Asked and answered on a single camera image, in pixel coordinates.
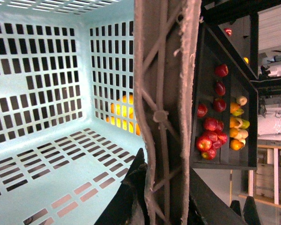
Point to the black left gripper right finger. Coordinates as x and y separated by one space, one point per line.
212 210

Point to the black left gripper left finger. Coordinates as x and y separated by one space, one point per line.
128 206

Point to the light blue plastic basket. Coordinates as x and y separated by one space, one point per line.
68 134

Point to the brown basket handle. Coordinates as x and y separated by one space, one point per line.
165 45

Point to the red yellow apple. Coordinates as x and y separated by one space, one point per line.
209 154

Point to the orange fruit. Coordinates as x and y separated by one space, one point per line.
236 144

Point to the black fruit display shelf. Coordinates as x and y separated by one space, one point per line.
214 48

